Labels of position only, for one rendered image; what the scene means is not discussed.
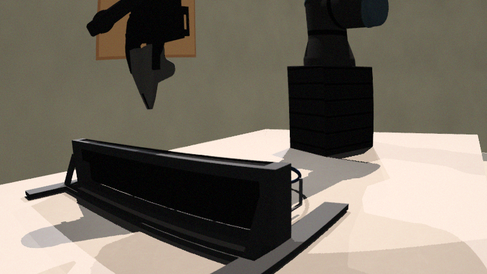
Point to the dark blue network cable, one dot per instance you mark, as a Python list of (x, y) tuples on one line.
[(298, 173)]

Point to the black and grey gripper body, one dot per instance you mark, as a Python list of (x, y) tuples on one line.
[(140, 21)]

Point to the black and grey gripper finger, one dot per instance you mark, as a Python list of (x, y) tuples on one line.
[(157, 67), (134, 56)]

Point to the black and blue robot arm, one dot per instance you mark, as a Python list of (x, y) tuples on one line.
[(327, 24)]

